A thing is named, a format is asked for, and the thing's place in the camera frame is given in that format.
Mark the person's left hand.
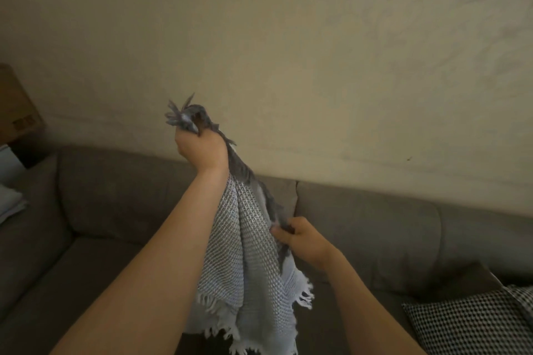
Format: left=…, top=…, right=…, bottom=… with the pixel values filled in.
left=174, top=127, right=230, bottom=175

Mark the grey fabric sofa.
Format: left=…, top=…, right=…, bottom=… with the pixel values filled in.
left=0, top=144, right=533, bottom=355

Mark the white folded cloth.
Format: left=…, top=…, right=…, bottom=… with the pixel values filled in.
left=0, top=184, right=29, bottom=226

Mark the grey woven fringed blanket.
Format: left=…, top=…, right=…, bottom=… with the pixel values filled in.
left=165, top=93, right=315, bottom=355

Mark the white box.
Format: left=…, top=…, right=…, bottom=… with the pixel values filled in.
left=0, top=143, right=26, bottom=188

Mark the person's left forearm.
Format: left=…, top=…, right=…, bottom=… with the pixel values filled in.
left=49, top=168, right=230, bottom=355

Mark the person's right forearm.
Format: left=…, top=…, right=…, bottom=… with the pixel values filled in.
left=324, top=248, right=427, bottom=355

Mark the brown cardboard box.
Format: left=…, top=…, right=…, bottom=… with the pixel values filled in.
left=0, top=64, right=46, bottom=145

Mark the black white checkered cushion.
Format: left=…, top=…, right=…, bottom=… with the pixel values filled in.
left=402, top=284, right=533, bottom=355

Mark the person's right hand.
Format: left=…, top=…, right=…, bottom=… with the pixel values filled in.
left=271, top=216, right=340, bottom=273

